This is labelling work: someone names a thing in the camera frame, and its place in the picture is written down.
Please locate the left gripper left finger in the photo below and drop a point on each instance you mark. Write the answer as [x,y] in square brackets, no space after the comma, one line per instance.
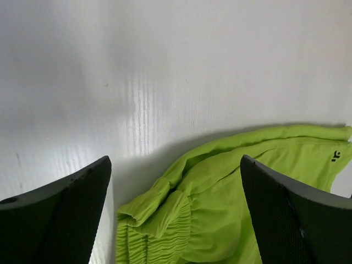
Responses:
[58,222]

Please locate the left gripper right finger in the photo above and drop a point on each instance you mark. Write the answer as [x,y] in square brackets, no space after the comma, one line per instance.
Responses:
[294,222]

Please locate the green shorts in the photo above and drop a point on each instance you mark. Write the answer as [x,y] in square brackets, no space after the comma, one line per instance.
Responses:
[197,213]

